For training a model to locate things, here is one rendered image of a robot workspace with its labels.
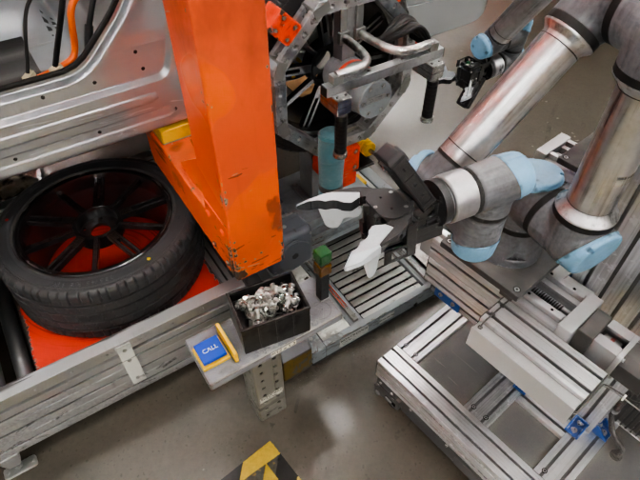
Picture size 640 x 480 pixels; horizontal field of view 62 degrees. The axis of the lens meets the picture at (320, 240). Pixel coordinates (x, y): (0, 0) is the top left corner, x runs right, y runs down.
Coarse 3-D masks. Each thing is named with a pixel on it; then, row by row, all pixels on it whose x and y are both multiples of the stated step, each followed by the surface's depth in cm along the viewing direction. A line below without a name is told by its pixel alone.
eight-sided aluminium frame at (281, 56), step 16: (320, 0) 149; (336, 0) 151; (352, 0) 154; (368, 0) 157; (384, 0) 160; (304, 16) 153; (320, 16) 151; (304, 32) 153; (272, 48) 156; (288, 48) 152; (272, 64) 154; (288, 64) 155; (272, 80) 157; (400, 80) 187; (272, 96) 161; (400, 96) 191; (384, 112) 192; (288, 128) 170; (352, 128) 194; (368, 128) 192; (304, 144) 179
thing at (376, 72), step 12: (444, 48) 160; (396, 60) 154; (408, 60) 154; (420, 60) 157; (360, 72) 150; (372, 72) 150; (384, 72) 152; (396, 72) 155; (324, 84) 145; (348, 84) 147; (360, 84) 150; (324, 96) 146
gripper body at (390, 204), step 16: (384, 192) 76; (400, 192) 76; (432, 192) 78; (448, 192) 76; (368, 208) 75; (384, 208) 73; (400, 208) 73; (416, 208) 76; (432, 208) 77; (448, 208) 76; (368, 224) 78; (384, 224) 73; (416, 224) 74; (432, 224) 79; (400, 240) 76; (416, 240) 79; (384, 256) 76; (400, 256) 77
